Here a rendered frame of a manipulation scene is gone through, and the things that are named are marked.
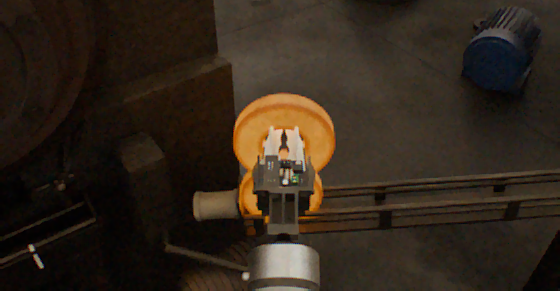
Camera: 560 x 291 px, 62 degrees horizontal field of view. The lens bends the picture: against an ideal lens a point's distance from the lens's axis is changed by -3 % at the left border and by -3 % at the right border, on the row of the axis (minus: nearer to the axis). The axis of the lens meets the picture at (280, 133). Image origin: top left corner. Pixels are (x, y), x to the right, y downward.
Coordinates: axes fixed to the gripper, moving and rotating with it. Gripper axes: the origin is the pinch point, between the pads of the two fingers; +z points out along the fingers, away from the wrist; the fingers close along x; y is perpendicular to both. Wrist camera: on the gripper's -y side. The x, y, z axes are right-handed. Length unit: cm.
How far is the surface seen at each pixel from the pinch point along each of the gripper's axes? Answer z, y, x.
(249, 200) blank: -0.7, -23.4, 6.6
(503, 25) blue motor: 126, -98, -104
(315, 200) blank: -0.7, -23.2, -6.2
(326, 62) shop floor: 135, -135, -23
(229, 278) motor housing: -11.6, -38.5, 11.1
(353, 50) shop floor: 147, -138, -39
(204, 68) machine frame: 23.3, -12.4, 16.2
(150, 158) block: 3.1, -14.2, 24.4
